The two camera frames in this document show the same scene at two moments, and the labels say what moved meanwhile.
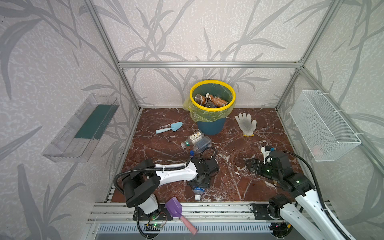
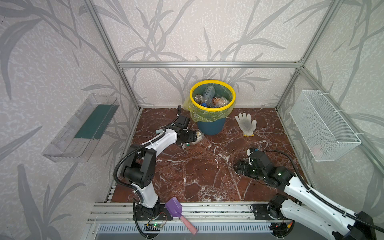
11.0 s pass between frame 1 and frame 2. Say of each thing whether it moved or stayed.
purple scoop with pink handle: stayed
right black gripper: moved
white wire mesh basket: stayed
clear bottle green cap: stayed
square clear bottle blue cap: moved
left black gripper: moved
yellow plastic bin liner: stayed
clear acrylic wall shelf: stayed
